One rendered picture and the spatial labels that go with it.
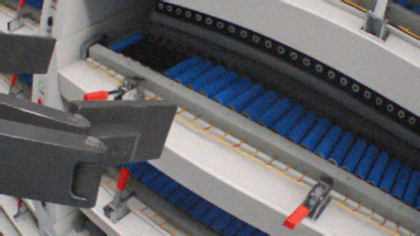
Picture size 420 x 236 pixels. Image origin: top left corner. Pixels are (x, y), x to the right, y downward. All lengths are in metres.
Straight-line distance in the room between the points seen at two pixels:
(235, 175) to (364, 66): 0.19
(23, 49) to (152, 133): 0.13
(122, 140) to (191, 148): 0.29
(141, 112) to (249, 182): 0.25
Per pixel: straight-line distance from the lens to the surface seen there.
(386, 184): 0.44
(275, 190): 0.42
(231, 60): 0.57
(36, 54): 0.29
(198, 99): 0.48
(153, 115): 0.19
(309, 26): 0.35
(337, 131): 0.49
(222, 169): 0.43
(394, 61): 0.33
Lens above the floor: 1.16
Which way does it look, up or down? 24 degrees down
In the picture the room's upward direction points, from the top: 15 degrees clockwise
